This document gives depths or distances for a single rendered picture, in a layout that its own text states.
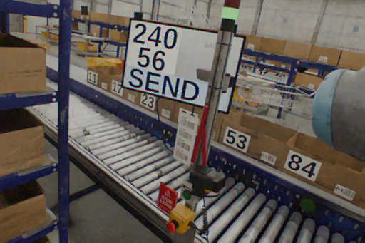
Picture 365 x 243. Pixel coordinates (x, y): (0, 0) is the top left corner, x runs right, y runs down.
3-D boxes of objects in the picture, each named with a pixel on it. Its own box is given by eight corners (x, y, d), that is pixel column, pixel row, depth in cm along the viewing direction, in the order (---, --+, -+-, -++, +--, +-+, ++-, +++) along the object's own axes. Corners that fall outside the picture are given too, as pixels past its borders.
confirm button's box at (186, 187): (177, 197, 91) (180, 183, 89) (182, 194, 93) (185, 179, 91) (192, 207, 87) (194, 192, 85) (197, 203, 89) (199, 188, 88)
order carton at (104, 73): (85, 83, 238) (86, 65, 234) (110, 80, 262) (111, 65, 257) (109, 92, 217) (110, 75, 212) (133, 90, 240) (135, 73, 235)
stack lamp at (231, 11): (218, 16, 74) (222, -4, 72) (225, 18, 77) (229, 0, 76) (232, 18, 71) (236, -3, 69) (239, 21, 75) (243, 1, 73)
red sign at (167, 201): (156, 206, 102) (160, 181, 99) (157, 205, 103) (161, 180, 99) (184, 227, 93) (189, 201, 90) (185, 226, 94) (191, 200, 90)
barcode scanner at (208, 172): (214, 209, 77) (217, 180, 75) (186, 194, 84) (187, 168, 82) (224, 199, 82) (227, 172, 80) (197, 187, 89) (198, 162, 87)
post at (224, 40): (168, 239, 101) (205, 28, 76) (175, 233, 105) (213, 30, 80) (189, 256, 94) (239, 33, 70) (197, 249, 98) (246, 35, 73)
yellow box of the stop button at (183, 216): (164, 227, 90) (167, 212, 88) (178, 216, 96) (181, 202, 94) (194, 251, 82) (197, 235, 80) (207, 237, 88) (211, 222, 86)
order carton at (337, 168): (276, 170, 130) (285, 143, 125) (290, 154, 153) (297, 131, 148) (356, 207, 108) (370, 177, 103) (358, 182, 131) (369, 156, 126)
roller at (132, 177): (124, 178, 122) (125, 187, 122) (184, 150, 162) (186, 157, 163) (118, 177, 125) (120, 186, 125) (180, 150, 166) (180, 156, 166)
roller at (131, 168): (117, 182, 126) (111, 178, 129) (178, 154, 167) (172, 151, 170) (117, 174, 125) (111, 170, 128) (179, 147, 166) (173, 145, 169)
